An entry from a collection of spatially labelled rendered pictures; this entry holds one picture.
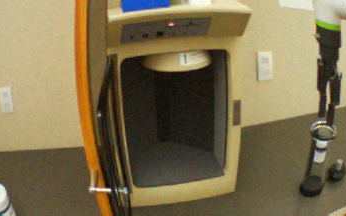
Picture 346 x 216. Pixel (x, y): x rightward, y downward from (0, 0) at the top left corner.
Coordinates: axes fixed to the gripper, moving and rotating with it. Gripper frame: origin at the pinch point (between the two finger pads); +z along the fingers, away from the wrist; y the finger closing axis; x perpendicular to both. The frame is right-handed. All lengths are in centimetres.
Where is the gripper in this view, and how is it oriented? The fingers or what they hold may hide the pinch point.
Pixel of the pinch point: (326, 111)
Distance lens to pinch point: 112.5
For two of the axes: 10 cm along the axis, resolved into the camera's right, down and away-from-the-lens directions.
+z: 0.4, 9.1, 4.2
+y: 2.0, 4.0, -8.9
